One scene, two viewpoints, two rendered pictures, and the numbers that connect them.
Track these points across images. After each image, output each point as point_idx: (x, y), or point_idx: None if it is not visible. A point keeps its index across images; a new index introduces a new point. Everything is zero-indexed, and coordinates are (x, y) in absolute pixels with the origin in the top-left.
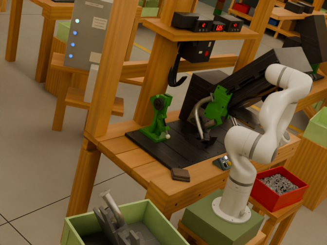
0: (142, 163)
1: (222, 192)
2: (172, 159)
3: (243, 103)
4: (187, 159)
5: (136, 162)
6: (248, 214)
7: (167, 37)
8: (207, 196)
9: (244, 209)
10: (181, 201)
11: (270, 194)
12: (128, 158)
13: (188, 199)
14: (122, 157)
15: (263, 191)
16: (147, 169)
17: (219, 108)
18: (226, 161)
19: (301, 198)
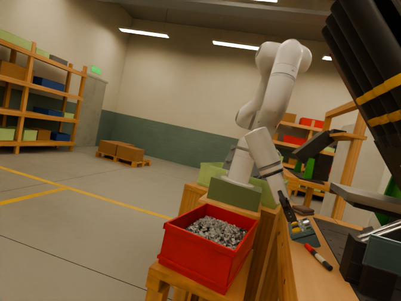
0: (340, 224)
1: (255, 190)
2: (336, 227)
3: (395, 166)
4: (330, 230)
5: (343, 224)
6: (224, 177)
7: None
8: (260, 190)
9: (228, 171)
10: (279, 219)
11: (217, 214)
12: (352, 226)
13: (279, 224)
14: (355, 225)
15: (226, 220)
16: (327, 220)
17: None
18: (300, 223)
19: (159, 254)
